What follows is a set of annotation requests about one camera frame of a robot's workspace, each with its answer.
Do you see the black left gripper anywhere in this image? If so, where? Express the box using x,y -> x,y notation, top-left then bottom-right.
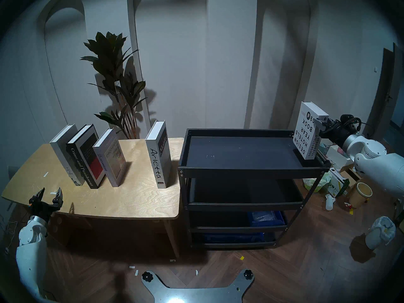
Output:
28,188 -> 64,223

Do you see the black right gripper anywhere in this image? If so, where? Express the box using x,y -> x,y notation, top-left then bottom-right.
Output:
317,117 -> 354,146

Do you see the white Design Hotels yearbook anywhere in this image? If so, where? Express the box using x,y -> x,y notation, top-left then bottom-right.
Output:
294,102 -> 330,160

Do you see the grey Discontent book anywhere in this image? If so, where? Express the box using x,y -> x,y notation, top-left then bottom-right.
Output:
92,128 -> 127,187

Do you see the light wooden display table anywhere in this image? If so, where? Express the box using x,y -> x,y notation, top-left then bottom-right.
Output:
1,137 -> 184,258

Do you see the black metal shelf cart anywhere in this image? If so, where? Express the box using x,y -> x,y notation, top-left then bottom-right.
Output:
177,128 -> 332,251

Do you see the white cardboard box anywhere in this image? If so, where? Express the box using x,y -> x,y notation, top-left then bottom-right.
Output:
325,145 -> 354,170

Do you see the grey Statue of Liberty book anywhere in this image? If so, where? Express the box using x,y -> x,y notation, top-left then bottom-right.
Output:
50,124 -> 86,186

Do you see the black Crime and Punishment book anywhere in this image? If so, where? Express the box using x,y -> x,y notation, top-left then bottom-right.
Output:
66,124 -> 106,189

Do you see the brown cardboard box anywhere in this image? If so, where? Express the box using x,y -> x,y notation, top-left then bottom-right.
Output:
339,165 -> 363,189

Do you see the green and white carton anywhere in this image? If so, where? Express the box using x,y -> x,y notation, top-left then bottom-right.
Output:
327,168 -> 350,198

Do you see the light green plastic bag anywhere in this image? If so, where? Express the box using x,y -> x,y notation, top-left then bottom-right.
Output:
303,172 -> 332,193

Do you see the beige paper bucket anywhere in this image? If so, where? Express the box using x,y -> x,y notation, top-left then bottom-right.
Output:
349,182 -> 373,209

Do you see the blue plastic bin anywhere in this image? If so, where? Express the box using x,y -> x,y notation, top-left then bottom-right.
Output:
247,211 -> 286,227

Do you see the white Arletta book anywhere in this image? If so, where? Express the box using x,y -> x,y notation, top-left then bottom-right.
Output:
145,120 -> 172,189

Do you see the white bin with bag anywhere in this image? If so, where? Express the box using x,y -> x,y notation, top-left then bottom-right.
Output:
365,216 -> 396,250

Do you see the dark green potted plant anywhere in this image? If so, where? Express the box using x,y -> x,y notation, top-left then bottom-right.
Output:
80,32 -> 148,140

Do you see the brown door with handle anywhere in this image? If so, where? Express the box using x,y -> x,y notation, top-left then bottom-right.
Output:
363,43 -> 400,141

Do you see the grey metal robot base plate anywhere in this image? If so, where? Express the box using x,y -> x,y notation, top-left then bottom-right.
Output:
141,269 -> 255,303

